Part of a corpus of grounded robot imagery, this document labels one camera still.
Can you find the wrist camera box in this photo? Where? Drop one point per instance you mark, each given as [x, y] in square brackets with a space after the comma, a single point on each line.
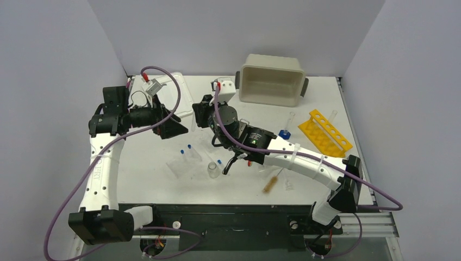
[226, 87]
[151, 86]

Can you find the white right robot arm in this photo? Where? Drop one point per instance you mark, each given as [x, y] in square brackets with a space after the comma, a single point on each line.
[340, 175]

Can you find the black base frame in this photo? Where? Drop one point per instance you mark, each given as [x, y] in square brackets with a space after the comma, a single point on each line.
[248, 227]

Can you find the test tube brush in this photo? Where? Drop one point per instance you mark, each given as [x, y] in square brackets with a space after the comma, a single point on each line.
[271, 183]

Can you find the blue capped vial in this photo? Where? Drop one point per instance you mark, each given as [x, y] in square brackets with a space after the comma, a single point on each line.
[220, 165]
[193, 153]
[185, 157]
[193, 123]

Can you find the large clear test tube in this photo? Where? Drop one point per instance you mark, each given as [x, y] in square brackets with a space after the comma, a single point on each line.
[332, 116]

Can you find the beige plastic tub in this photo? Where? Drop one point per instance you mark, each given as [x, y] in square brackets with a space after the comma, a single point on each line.
[271, 80]

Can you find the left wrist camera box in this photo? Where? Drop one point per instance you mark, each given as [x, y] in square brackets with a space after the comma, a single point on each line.
[151, 86]

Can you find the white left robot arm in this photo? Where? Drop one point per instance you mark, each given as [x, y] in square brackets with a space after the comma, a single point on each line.
[99, 219]

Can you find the small glass jar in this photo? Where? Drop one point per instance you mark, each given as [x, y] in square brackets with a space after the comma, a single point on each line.
[213, 170]

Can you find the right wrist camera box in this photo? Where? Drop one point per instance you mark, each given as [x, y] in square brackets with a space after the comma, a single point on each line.
[226, 87]

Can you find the yellow test tube rack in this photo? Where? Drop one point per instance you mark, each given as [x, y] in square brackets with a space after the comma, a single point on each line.
[324, 136]

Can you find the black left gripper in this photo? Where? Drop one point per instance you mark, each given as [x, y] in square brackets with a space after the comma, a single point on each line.
[171, 127]

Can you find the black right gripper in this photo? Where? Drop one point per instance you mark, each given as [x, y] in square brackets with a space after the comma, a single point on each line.
[201, 115]

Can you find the graduated cylinder blue base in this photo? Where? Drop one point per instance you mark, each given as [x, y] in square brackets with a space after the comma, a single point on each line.
[284, 133]

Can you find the white plastic tub lid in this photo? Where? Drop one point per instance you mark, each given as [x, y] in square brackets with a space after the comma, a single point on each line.
[168, 94]

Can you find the clear glass funnel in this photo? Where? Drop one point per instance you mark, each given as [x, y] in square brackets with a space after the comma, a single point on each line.
[287, 183]

